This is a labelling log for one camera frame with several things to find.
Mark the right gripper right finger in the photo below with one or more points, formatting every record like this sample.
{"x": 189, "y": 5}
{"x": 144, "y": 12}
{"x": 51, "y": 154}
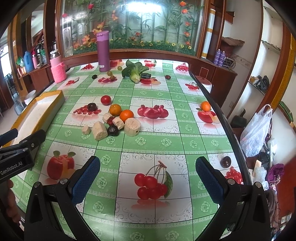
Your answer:
{"x": 211, "y": 180}

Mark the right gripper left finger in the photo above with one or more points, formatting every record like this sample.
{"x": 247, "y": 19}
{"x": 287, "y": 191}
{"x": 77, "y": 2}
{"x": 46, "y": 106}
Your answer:
{"x": 83, "y": 178}

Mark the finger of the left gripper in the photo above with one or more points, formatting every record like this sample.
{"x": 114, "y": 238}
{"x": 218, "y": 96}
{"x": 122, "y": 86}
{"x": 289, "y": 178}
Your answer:
{"x": 31, "y": 142}
{"x": 8, "y": 136}

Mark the dark plum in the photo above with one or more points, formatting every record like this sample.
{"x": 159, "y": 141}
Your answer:
{"x": 225, "y": 162}
{"x": 92, "y": 106}

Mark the small beige cube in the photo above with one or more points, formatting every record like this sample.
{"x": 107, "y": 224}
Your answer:
{"x": 86, "y": 130}

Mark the large angular beige block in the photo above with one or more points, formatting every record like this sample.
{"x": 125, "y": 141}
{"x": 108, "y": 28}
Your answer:
{"x": 99, "y": 131}

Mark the dark plum among blocks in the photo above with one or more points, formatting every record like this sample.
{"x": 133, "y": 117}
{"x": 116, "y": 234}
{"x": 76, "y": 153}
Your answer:
{"x": 113, "y": 130}

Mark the red date fruit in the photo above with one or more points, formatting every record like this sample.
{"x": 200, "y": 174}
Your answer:
{"x": 110, "y": 121}

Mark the large round beige block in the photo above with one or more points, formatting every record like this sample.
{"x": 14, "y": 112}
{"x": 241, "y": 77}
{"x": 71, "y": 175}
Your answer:
{"x": 132, "y": 127}

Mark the dark orange mandarin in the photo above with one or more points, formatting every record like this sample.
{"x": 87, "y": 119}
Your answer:
{"x": 115, "y": 110}

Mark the red tomato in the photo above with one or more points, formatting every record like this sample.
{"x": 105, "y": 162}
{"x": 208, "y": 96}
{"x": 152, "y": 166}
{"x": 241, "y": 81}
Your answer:
{"x": 106, "y": 100}

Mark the bright orange mandarin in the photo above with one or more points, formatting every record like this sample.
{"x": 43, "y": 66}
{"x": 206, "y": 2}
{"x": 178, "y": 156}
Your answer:
{"x": 125, "y": 114}

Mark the person's left hand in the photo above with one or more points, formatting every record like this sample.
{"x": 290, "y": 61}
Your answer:
{"x": 12, "y": 209}

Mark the yellow-rimmed white tray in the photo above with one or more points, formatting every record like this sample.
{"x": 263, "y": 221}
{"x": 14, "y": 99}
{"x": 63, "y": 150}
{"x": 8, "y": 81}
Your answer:
{"x": 37, "y": 115}

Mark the white plastic bag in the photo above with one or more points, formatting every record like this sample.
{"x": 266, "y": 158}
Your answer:
{"x": 254, "y": 134}

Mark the pink knit-sleeved jar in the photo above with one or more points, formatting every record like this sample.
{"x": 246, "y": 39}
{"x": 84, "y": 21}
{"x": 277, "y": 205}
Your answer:
{"x": 57, "y": 66}

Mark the small orange at edge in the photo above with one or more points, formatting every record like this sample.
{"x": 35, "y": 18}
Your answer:
{"x": 205, "y": 106}

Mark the pink water bottle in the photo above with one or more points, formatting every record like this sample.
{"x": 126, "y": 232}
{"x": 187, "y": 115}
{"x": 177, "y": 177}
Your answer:
{"x": 35, "y": 60}

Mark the blue plastic jug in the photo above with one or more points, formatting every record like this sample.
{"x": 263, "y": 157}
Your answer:
{"x": 28, "y": 61}

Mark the brown grape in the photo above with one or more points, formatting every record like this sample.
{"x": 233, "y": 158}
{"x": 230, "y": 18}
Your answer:
{"x": 112, "y": 77}

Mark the green leafy cabbage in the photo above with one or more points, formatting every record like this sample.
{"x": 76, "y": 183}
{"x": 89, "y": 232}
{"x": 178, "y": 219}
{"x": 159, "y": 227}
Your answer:
{"x": 135, "y": 71}

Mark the purple thermos bottle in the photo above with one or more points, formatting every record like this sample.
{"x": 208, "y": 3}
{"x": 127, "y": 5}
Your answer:
{"x": 103, "y": 51}

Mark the purple spray cans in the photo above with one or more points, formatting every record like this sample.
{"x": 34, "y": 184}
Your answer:
{"x": 219, "y": 58}

